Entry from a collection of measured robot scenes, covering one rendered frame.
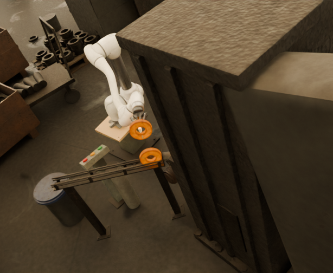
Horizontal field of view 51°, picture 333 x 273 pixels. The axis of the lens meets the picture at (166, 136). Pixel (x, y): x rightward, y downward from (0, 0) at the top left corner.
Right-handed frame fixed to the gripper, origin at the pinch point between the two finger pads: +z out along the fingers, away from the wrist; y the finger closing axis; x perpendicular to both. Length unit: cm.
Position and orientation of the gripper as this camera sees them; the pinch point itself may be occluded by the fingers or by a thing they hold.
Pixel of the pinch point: (140, 127)
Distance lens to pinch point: 232.6
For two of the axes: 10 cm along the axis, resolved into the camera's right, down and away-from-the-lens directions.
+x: -2.8, -7.2, -6.3
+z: 1.2, 6.2, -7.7
